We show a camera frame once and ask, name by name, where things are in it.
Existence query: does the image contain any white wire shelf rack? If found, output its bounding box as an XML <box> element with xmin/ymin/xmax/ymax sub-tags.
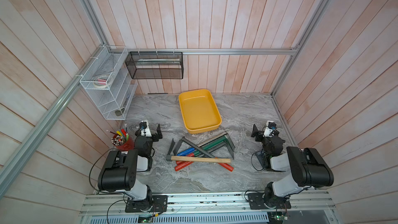
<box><xmin>80</xmin><ymin>46</ymin><xmax>137</xmax><ymax>120</ymax></box>

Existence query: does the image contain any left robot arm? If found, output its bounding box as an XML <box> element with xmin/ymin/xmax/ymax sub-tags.
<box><xmin>97</xmin><ymin>120</ymin><xmax>163</xmax><ymax>213</ymax></box>

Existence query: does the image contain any yellow plastic storage box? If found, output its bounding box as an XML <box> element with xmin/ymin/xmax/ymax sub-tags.
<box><xmin>178</xmin><ymin>89</ymin><xmax>222</xmax><ymax>134</ymax></box>

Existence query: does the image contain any blue grip steel hoe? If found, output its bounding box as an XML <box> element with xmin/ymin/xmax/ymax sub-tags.
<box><xmin>175</xmin><ymin>132</ymin><xmax>227</xmax><ymax>156</ymax></box>

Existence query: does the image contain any wooden handle hoe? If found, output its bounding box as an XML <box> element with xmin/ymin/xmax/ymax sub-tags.
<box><xmin>166</xmin><ymin>155</ymin><xmax>231</xmax><ymax>163</ymax></box>

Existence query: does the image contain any red pencil cup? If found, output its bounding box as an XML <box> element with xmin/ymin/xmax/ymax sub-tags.
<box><xmin>107</xmin><ymin>128</ymin><xmax>134</xmax><ymax>151</ymax></box>

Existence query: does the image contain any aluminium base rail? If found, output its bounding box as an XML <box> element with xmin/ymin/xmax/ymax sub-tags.
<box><xmin>79</xmin><ymin>190</ymin><xmax>336</xmax><ymax>216</ymax></box>

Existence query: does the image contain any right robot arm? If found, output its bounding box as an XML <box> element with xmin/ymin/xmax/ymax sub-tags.
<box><xmin>245</xmin><ymin>121</ymin><xmax>334</xmax><ymax>210</ymax></box>

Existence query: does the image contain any green shaft red grip hoe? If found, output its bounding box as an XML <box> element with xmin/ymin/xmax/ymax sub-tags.
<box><xmin>173</xmin><ymin>132</ymin><xmax>235</xmax><ymax>159</ymax></box>

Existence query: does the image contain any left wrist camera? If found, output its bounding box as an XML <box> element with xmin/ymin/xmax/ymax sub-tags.
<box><xmin>138</xmin><ymin>120</ymin><xmax>152</xmax><ymax>137</ymax></box>

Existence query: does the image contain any black wire mesh basket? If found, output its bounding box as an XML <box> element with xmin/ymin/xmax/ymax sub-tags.
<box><xmin>125</xmin><ymin>51</ymin><xmax>184</xmax><ymax>80</ymax></box>

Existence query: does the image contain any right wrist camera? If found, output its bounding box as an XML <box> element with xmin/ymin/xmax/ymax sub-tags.
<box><xmin>263</xmin><ymin>120</ymin><xmax>279</xmax><ymax>137</ymax></box>

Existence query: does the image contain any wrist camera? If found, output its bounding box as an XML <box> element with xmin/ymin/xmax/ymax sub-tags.
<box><xmin>263</xmin><ymin>120</ymin><xmax>279</xmax><ymax>137</ymax></box>
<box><xmin>138</xmin><ymin>120</ymin><xmax>152</xmax><ymax>137</ymax></box>

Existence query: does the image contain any tape roll on shelf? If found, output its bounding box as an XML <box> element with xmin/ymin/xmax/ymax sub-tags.
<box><xmin>92</xmin><ymin>74</ymin><xmax>114</xmax><ymax>89</ymax></box>

